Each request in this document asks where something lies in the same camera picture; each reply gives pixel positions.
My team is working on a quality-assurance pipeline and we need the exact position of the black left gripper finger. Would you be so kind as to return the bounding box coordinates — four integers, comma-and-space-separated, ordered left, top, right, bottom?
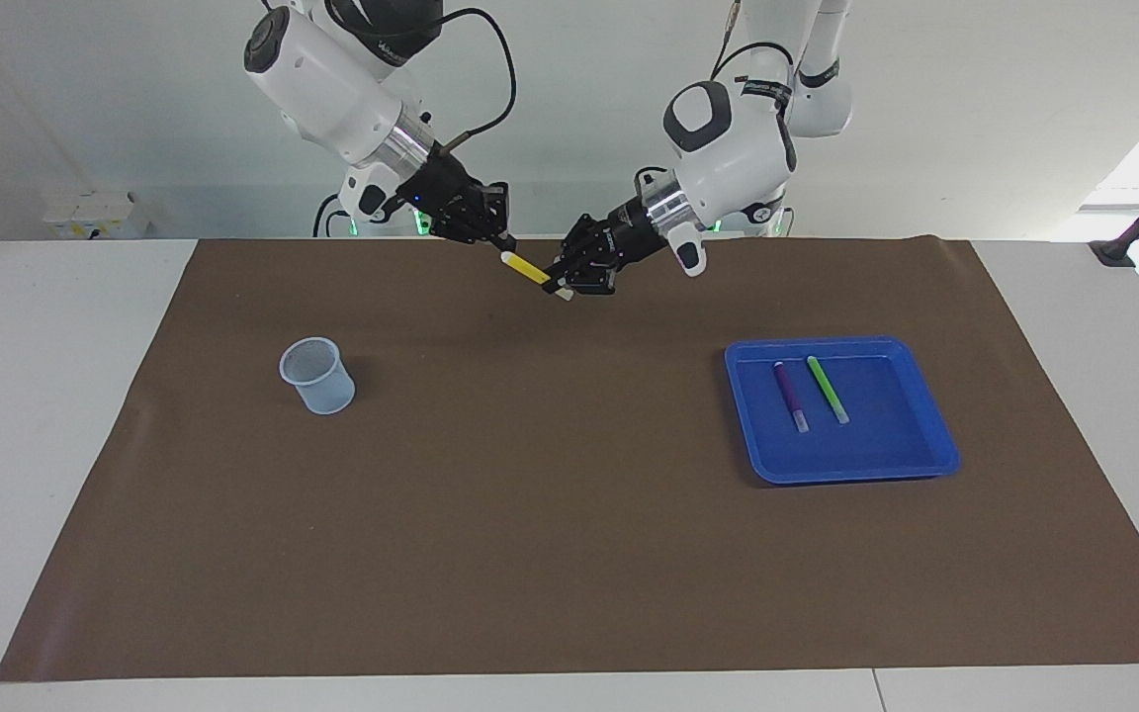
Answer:
542, 252, 620, 296
558, 213, 610, 260

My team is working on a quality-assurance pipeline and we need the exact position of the yellow marker pen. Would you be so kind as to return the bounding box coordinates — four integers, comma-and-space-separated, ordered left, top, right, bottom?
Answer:
500, 250, 573, 301

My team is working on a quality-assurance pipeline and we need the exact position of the purple marker pen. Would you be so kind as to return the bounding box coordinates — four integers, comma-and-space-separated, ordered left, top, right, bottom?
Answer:
773, 361, 811, 434

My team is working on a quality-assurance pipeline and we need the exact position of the green marker pen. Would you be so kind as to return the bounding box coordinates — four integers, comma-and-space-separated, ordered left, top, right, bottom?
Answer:
806, 356, 850, 425

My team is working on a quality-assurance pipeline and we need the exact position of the brown table mat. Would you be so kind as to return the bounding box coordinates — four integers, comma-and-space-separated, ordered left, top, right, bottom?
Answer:
0, 235, 1139, 683

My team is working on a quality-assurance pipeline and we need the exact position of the translucent plastic cup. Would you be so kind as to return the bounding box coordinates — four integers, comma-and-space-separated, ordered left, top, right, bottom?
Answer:
279, 337, 356, 415

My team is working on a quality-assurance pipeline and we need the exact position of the blue plastic tray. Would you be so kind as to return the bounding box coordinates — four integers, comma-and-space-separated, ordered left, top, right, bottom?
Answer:
725, 336, 961, 486

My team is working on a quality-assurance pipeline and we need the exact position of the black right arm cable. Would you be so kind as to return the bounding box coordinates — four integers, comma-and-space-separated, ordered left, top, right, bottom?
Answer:
431, 8, 517, 156

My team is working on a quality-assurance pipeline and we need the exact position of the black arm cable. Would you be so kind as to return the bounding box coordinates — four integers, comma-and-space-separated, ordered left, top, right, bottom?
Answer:
711, 0, 800, 233
431, 8, 517, 156

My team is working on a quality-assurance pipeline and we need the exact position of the black right base cable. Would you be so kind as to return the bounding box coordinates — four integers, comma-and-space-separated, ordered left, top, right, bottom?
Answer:
312, 191, 348, 238

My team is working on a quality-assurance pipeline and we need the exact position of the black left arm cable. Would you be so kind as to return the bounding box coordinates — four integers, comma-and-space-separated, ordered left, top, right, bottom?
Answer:
711, 0, 800, 233

